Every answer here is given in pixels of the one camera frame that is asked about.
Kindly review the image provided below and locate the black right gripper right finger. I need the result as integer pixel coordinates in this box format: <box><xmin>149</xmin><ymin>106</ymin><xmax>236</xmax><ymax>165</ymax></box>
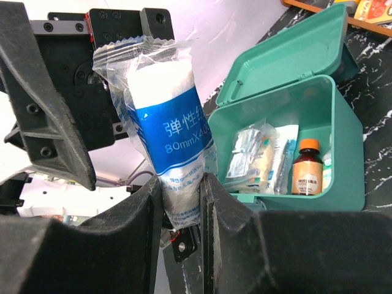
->
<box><xmin>200</xmin><ymin>173</ymin><xmax>391</xmax><ymax>293</ymax></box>

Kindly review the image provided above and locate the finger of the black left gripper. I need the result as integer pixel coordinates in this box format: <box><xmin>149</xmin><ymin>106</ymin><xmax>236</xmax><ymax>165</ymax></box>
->
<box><xmin>1</xmin><ymin>1</ymin><xmax>96</xmax><ymax>190</ymax></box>

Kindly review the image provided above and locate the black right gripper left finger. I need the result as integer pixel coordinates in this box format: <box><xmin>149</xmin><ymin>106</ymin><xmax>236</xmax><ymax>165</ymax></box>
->
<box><xmin>1</xmin><ymin>177</ymin><xmax>162</xmax><ymax>293</ymax></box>

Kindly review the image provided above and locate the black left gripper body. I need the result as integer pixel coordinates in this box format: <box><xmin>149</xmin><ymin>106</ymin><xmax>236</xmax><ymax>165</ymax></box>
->
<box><xmin>0</xmin><ymin>8</ymin><xmax>175</xmax><ymax>154</ymax></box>

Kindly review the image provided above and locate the green blue bandage packet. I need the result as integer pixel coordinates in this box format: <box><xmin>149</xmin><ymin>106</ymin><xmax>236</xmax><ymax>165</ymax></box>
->
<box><xmin>223</xmin><ymin>177</ymin><xmax>266</xmax><ymax>194</ymax></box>

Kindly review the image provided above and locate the white gauze packet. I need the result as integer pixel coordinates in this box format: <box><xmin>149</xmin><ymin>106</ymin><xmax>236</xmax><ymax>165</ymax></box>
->
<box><xmin>225</xmin><ymin>119</ymin><xmax>278</xmax><ymax>184</ymax></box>

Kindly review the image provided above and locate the blue cap small bottle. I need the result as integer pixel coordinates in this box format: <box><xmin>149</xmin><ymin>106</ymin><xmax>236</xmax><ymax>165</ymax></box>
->
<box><xmin>92</xmin><ymin>36</ymin><xmax>218</xmax><ymax>230</ymax></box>

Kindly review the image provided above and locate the brown glass medicine bottle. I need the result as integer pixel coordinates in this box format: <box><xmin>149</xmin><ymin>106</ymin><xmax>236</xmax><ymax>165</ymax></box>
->
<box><xmin>292</xmin><ymin>138</ymin><xmax>323</xmax><ymax>196</ymax></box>

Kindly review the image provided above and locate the white bottle green label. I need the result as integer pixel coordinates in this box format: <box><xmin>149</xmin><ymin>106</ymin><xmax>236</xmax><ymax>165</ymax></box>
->
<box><xmin>322</xmin><ymin>151</ymin><xmax>332</xmax><ymax>191</ymax></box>

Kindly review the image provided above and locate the teal medicine kit box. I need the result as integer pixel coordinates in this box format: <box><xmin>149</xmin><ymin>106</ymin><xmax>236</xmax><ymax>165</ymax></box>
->
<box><xmin>208</xmin><ymin>14</ymin><xmax>365</xmax><ymax>212</ymax></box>

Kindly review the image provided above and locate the wooden shelf rack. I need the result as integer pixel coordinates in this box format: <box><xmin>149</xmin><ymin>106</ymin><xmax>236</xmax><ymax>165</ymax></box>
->
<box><xmin>281</xmin><ymin>1</ymin><xmax>391</xmax><ymax>37</ymax></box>

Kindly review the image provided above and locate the orange spiral notebook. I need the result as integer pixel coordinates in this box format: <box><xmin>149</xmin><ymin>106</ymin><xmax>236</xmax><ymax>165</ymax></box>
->
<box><xmin>354</xmin><ymin>0</ymin><xmax>391</xmax><ymax>25</ymax></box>

